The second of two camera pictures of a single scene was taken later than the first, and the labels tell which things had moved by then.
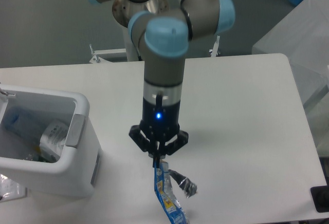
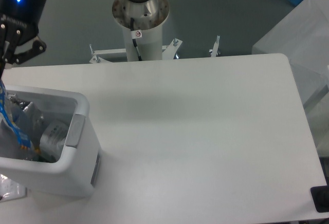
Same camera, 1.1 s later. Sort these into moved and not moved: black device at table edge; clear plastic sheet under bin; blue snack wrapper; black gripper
Moved: blue snack wrapper; black gripper
Not moved: clear plastic sheet under bin; black device at table edge
